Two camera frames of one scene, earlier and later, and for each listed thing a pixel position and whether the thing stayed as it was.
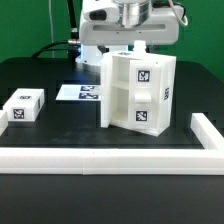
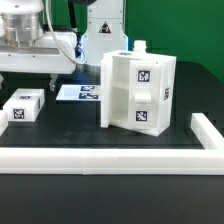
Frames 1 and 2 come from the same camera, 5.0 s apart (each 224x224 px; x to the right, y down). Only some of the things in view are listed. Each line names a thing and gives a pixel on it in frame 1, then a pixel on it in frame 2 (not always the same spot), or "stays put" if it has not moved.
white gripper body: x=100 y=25 to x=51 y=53
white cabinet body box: x=115 y=85 stays put
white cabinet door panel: x=145 y=95 stays put
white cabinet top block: x=25 y=104 stays put
